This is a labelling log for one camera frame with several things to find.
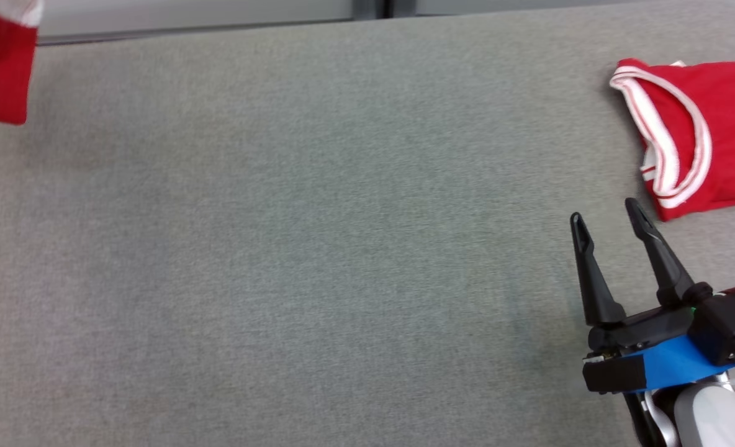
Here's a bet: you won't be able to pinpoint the red white-trimmed basketball jersey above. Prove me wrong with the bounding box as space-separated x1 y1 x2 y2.
610 58 735 222

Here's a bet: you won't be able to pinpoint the grey partition base rail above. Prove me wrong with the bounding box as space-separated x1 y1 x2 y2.
35 17 356 47

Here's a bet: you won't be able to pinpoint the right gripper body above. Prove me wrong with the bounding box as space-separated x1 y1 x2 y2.
585 305 697 359

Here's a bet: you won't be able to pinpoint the grey double partition post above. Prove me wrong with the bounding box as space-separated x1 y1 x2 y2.
350 0 419 19

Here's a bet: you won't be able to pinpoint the red Bulls 23 shorts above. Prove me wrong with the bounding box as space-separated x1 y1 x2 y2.
0 0 44 125

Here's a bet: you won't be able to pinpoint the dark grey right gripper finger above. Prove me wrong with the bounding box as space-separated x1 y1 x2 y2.
570 212 626 327
625 199 713 308

